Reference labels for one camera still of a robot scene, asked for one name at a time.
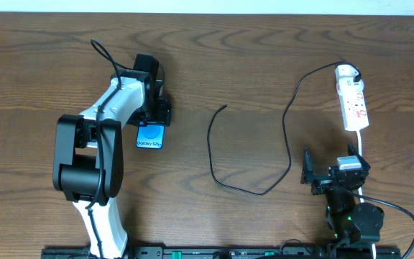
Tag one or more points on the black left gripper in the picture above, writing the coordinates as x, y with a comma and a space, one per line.
157, 117

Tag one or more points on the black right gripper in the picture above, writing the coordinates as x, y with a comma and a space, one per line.
325, 180

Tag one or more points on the blue Samsung Galaxy smartphone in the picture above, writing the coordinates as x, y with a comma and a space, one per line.
150, 137

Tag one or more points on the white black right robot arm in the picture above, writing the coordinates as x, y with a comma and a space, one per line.
354, 224

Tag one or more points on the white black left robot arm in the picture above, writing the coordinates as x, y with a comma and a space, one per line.
89, 162

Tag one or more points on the white power strip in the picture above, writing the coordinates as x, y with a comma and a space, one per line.
353, 110

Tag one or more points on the white USB wall charger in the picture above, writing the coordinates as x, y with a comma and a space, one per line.
348, 80

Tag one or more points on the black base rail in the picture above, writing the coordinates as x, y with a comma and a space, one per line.
293, 251

